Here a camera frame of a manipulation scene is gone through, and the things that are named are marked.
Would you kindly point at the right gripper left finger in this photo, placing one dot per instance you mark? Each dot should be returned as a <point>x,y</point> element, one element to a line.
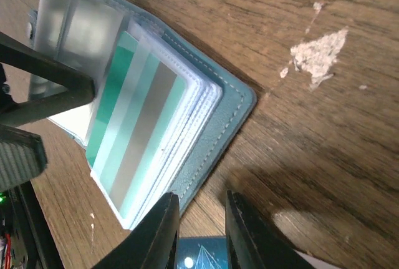
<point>154,241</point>

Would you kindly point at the blue credit card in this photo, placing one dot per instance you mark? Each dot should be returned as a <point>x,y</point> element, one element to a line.
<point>202,253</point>

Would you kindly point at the white card with black stripe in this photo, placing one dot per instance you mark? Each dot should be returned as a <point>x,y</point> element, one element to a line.
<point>316,263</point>

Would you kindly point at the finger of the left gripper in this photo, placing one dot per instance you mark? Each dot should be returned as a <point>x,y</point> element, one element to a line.
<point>80,89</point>
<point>23,157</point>

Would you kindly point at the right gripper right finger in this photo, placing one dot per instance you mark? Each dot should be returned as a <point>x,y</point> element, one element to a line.
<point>250,241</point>

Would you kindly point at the teal leather card holder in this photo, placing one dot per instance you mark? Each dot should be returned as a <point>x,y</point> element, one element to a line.
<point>83,34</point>

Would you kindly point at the teal card with black stripe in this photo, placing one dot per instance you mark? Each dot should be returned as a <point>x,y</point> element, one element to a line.
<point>140,102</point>

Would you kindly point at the black aluminium frame rail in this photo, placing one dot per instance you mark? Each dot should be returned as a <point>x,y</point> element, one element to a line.
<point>26,240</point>

